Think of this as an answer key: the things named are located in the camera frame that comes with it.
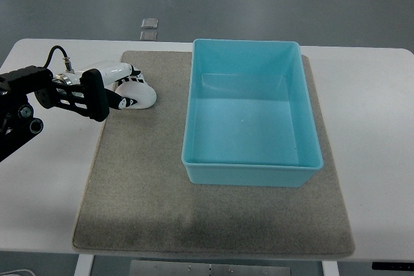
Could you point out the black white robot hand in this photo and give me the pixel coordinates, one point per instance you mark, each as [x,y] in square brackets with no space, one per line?
[114,73]

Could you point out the white rabbit toy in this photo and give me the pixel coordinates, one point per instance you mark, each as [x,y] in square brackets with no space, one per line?
[136,95]

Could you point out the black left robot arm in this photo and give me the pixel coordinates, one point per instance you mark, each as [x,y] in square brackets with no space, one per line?
[18,123]

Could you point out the blue plastic box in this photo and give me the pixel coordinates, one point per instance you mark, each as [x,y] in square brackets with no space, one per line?
[249,119]

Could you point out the lower metal floor plate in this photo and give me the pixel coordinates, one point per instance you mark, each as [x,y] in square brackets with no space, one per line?
[148,35]

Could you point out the metal floor plate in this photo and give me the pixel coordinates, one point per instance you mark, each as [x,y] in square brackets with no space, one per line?
[148,35]
[149,23]

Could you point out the upper metal floor plate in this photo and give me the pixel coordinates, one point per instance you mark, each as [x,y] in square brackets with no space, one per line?
[149,23]

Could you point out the grey felt mat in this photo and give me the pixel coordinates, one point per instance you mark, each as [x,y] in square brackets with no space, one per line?
[138,198]

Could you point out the black table control panel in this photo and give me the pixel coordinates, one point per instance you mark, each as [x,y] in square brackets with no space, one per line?
[393,266]

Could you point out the metal table base plate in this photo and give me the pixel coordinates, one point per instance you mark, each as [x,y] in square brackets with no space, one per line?
[146,267]

